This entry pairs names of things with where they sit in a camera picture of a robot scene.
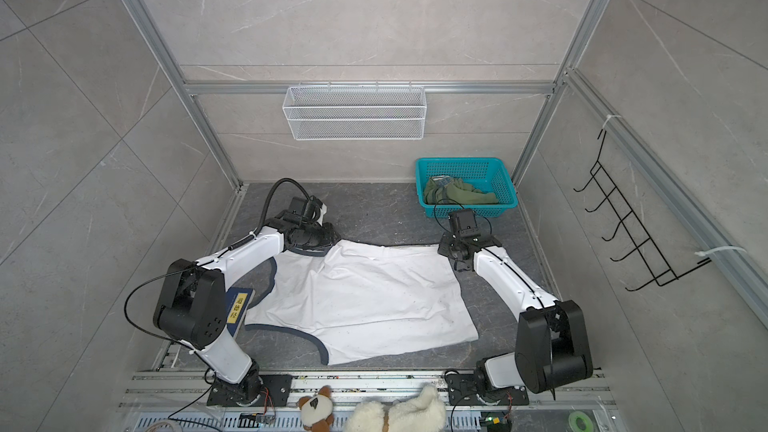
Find teal plastic basket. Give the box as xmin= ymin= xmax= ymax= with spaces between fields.
xmin=415 ymin=157 xmax=518 ymax=218

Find white navy-trimmed tank top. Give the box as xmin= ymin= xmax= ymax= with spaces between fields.
xmin=244 ymin=240 xmax=479 ymax=365

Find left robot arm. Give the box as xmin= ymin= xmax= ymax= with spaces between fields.
xmin=123 ymin=178 xmax=341 ymax=405

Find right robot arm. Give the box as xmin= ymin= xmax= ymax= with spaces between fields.
xmin=438 ymin=208 xmax=594 ymax=397

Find green tank top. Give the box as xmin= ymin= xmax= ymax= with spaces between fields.
xmin=423 ymin=175 xmax=498 ymax=205

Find blue book yellow label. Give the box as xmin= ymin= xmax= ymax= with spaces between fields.
xmin=226 ymin=287 xmax=254 ymax=338

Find white fluffy plush toy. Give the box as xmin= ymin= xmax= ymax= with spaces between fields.
xmin=343 ymin=384 xmax=447 ymax=432

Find brown white plush toy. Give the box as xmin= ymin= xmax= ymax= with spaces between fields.
xmin=297 ymin=386 xmax=334 ymax=432

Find small green black device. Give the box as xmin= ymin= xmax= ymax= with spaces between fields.
xmin=479 ymin=412 xmax=512 ymax=432

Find green tape roll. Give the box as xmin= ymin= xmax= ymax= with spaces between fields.
xmin=568 ymin=411 xmax=595 ymax=432

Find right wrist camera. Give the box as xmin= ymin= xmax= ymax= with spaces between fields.
xmin=449 ymin=208 xmax=482 ymax=240

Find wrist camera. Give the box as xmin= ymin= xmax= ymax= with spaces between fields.
xmin=449 ymin=208 xmax=482 ymax=240
xmin=284 ymin=196 xmax=327 ymax=224

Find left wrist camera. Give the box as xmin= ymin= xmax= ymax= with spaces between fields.
xmin=284 ymin=196 xmax=327 ymax=224

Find white wire mesh shelf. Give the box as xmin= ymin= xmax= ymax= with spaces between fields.
xmin=282 ymin=85 xmax=428 ymax=141

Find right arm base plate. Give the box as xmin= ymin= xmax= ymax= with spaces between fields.
xmin=443 ymin=369 xmax=530 ymax=407

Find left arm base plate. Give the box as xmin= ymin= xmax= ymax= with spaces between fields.
xmin=206 ymin=374 xmax=293 ymax=407

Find black wire hook rack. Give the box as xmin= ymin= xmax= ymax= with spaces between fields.
xmin=573 ymin=130 xmax=712 ymax=292

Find white slotted cable duct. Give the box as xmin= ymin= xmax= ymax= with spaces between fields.
xmin=124 ymin=409 xmax=487 ymax=431

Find aluminium frame rail front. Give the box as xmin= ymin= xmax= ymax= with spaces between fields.
xmin=117 ymin=370 xmax=618 ymax=411

